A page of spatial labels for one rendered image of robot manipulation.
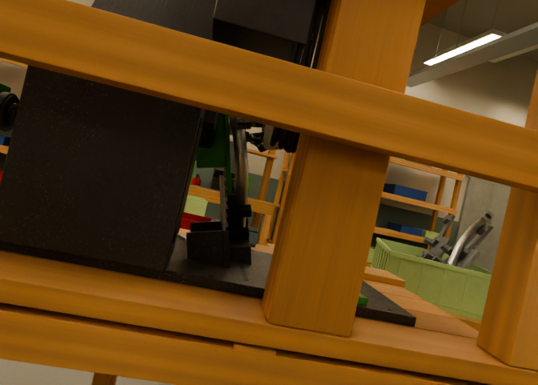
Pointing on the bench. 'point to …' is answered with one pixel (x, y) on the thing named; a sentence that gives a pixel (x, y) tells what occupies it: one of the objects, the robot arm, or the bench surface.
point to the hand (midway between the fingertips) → (242, 130)
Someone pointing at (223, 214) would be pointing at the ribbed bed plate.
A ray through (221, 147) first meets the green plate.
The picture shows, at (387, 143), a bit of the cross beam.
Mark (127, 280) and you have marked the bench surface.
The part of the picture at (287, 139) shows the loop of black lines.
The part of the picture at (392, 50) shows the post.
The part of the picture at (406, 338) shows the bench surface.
